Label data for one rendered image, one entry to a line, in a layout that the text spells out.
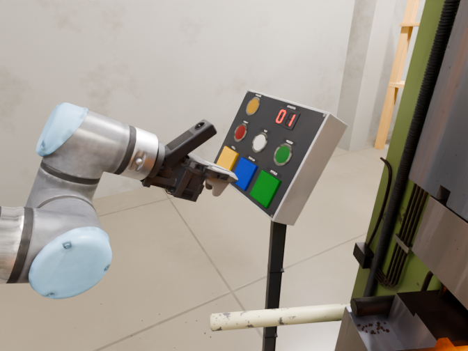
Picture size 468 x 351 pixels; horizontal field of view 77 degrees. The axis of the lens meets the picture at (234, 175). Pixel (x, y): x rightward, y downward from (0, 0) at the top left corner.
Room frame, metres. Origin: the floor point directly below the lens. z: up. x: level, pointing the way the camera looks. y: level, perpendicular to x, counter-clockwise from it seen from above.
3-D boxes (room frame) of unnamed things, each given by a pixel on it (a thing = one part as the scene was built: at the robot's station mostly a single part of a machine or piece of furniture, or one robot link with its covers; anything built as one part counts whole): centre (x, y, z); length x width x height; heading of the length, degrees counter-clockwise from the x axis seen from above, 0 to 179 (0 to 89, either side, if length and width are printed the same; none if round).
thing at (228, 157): (0.82, 0.02, 1.01); 0.07 x 0.05 x 0.07; 30
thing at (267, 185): (0.64, -0.08, 1.01); 0.07 x 0.05 x 0.07; 30
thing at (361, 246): (0.63, -0.36, 0.80); 0.06 x 0.03 x 0.04; 5
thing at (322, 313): (0.58, -0.15, 0.62); 0.44 x 0.05 x 0.05; 95
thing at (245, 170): (0.73, -0.03, 1.01); 0.07 x 0.05 x 0.07; 30
